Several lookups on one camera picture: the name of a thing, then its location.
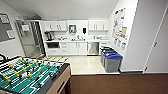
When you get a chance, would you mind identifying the grey bin green lid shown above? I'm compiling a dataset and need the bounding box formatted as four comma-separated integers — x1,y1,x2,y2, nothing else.
101,48,118,70

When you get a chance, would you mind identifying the grey bulletin board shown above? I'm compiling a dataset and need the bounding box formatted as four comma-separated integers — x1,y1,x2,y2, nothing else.
0,12,17,43

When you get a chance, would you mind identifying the large colourful wall poster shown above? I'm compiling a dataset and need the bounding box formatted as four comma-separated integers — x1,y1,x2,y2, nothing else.
111,7,128,42

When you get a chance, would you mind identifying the black soap dispenser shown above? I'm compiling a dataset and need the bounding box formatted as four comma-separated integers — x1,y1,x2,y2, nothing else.
82,27,87,35

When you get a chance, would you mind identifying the white paper on refrigerator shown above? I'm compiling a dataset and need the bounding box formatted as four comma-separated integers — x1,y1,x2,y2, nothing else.
21,24,31,33

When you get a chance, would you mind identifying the steel paper towel dispenser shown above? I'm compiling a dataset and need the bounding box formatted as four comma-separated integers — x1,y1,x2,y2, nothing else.
68,24,77,34

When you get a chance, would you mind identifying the stainless steel dishwasher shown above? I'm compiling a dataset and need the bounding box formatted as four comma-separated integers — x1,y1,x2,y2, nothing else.
87,41,100,56

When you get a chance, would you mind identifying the grey bin black lid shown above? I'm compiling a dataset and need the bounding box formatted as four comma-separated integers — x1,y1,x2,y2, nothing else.
99,45,114,66

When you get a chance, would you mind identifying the white sink cabinet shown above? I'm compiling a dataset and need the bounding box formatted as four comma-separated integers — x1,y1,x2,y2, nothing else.
68,41,88,56

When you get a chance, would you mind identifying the stainless steel refrigerator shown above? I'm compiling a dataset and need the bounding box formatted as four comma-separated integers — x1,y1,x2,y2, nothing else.
15,19,45,58

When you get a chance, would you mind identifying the green foosball table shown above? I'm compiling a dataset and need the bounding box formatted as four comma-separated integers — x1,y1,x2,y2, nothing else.
0,54,72,94

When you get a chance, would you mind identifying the white door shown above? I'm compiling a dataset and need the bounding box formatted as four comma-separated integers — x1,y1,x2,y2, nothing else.
144,0,168,74

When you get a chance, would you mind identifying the brown cork board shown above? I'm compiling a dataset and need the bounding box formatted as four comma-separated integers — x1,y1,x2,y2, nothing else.
120,26,128,37

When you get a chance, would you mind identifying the grey bin blue lid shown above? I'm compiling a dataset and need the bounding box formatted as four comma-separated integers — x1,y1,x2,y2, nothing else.
104,52,124,74

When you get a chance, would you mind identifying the clutter atop refrigerator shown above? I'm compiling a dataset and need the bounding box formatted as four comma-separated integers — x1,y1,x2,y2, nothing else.
22,13,43,22

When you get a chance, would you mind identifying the black built-in microwave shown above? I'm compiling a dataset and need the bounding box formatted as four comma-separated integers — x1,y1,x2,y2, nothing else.
45,41,61,50

